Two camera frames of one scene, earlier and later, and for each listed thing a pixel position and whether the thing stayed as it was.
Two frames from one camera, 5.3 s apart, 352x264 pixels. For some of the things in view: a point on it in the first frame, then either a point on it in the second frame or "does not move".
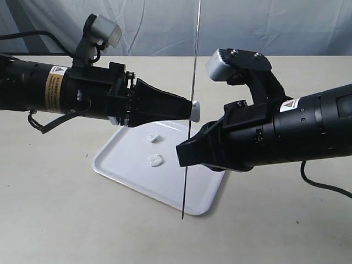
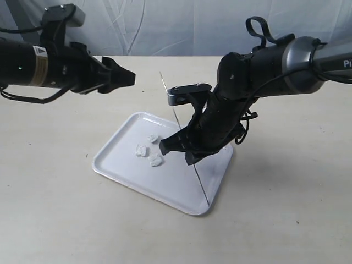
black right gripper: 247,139 → 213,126
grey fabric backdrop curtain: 169,27 does not move
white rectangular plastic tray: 144,160 does not move
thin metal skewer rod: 192,99 → 193,164
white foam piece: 196,109 → 141,150
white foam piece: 153,138 does not move
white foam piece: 155,159 does not move
